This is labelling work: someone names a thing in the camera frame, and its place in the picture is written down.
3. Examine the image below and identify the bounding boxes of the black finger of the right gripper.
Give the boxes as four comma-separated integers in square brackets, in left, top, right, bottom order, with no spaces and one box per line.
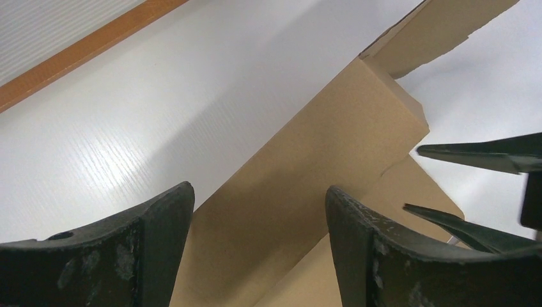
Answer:
[403,203,541,254]
[416,132,541,175]

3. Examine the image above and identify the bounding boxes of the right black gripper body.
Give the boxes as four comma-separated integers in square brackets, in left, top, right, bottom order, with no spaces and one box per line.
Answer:
[520,172,541,232]

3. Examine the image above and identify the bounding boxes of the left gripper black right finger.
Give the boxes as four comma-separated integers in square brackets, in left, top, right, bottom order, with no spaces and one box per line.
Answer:
[325,186,541,306]

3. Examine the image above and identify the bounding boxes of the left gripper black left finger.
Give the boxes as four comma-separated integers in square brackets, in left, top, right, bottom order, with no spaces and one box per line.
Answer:
[1,182,195,306]

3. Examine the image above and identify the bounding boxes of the brown cardboard box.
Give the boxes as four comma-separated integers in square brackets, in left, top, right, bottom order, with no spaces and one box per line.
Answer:
[171,1,514,306]

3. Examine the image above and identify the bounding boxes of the wooden three-tier shelf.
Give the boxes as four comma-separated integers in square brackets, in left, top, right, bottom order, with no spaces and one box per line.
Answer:
[1,0,186,112]

